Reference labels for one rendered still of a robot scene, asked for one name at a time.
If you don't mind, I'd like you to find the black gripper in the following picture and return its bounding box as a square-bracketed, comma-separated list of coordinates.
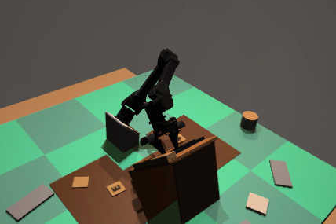
[140, 114, 186, 154]

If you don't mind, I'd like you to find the dark grey cylinder with orange top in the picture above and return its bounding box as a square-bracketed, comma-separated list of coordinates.
[240, 111, 258, 130]

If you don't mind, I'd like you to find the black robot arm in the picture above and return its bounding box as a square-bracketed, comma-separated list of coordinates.
[114, 49, 180, 134]

